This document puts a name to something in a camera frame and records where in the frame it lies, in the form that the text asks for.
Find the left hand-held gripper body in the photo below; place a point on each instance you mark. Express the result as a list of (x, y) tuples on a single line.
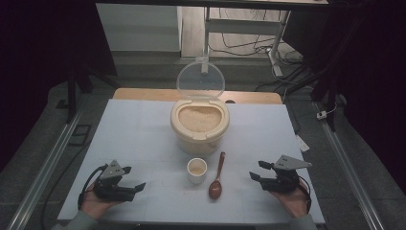
[(113, 191)]

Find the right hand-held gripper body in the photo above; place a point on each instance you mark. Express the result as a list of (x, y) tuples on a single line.
[(285, 182)]

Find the brown wooden spoon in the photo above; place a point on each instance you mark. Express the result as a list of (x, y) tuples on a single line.
[(215, 190)]

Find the white cup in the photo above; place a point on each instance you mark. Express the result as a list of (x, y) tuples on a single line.
[(197, 179)]

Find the small rice portion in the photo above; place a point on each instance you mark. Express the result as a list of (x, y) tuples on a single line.
[(197, 171)]

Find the cream rice container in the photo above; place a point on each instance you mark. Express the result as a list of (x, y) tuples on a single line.
[(199, 142)]

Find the white rice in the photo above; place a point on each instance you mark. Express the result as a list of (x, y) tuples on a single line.
[(199, 119)]

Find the person's left hand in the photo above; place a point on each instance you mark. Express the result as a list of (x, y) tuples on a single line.
[(95, 206)]

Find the person's right hand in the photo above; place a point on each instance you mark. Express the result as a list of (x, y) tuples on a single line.
[(295, 204)]

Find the pale table cover board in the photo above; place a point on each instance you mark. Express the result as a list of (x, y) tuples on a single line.
[(134, 137)]

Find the white paper tag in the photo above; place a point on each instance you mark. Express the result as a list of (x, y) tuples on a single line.
[(302, 143)]

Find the small white box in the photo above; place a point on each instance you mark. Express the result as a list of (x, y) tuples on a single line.
[(321, 115)]

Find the wooden table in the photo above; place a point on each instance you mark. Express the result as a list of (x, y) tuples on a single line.
[(143, 94)]

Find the black stand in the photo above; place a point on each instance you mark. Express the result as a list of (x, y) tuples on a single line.
[(72, 96)]

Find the clear round container lid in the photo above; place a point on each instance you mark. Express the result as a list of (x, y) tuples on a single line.
[(201, 78)]

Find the white cabinet panel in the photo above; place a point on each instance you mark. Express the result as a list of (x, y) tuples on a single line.
[(137, 28)]

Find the aluminium rail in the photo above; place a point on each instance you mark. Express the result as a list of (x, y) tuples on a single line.
[(348, 172), (48, 169)]

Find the white desk frame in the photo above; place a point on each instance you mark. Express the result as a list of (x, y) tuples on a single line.
[(242, 26)]

